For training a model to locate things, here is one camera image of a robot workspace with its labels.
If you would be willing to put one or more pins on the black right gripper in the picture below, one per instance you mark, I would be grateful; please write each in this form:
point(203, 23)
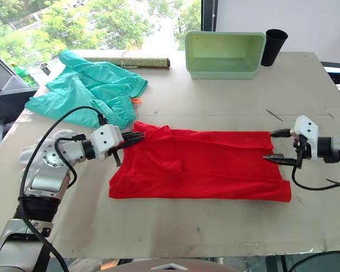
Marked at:
point(300, 153)

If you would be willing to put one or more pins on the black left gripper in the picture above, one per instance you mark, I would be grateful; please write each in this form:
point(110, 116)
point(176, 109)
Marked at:
point(118, 158)

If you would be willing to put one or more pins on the teal green shorts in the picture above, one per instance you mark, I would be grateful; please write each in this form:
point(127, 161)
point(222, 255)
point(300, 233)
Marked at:
point(82, 85)

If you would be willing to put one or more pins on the red t-shirt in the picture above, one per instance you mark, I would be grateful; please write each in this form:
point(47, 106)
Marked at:
point(201, 170)

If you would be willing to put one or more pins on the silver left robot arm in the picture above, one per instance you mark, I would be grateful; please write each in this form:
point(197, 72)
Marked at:
point(45, 175)

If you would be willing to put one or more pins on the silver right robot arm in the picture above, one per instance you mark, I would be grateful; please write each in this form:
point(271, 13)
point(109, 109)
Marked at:
point(338, 144)

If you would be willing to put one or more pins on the black cup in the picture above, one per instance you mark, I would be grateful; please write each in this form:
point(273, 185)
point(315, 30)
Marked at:
point(272, 48)

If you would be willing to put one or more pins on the small metal cup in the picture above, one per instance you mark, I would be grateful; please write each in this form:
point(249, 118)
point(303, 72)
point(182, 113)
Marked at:
point(45, 69)

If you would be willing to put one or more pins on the pale green plastic bin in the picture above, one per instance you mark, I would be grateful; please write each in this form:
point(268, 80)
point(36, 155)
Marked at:
point(224, 48)

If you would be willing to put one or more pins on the green plastic bottle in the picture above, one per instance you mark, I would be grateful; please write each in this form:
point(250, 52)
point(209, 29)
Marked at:
point(24, 75)

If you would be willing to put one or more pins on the black side desk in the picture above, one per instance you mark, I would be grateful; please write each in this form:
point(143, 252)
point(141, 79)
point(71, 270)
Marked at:
point(3, 107)

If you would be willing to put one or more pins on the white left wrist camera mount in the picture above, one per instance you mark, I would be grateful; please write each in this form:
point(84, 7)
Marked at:
point(107, 136)

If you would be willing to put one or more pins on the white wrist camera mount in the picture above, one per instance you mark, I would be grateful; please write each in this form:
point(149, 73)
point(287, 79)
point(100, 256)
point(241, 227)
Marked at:
point(107, 136)
point(307, 127)

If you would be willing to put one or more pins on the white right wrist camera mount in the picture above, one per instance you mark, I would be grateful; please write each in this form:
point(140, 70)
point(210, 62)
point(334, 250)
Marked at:
point(307, 127)

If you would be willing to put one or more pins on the grey window frame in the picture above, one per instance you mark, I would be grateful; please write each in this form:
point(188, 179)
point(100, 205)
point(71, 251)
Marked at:
point(208, 14)

